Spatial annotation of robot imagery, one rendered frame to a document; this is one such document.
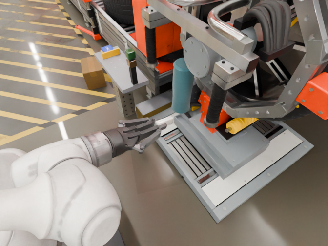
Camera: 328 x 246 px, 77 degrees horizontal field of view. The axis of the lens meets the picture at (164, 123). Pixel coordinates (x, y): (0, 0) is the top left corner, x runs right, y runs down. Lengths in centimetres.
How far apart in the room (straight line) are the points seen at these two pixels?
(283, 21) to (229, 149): 82
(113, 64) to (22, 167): 99
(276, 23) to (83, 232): 52
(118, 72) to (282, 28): 96
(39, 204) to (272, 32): 53
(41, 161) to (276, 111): 65
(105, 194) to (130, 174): 101
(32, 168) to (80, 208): 18
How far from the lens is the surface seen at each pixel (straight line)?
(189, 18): 60
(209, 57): 63
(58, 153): 49
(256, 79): 88
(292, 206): 148
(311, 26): 61
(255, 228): 135
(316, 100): 66
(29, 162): 51
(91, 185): 37
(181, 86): 87
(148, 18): 71
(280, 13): 54
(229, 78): 48
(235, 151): 124
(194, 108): 145
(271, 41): 52
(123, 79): 125
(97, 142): 53
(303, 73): 65
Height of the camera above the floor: 123
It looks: 51 degrees down
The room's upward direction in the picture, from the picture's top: straight up
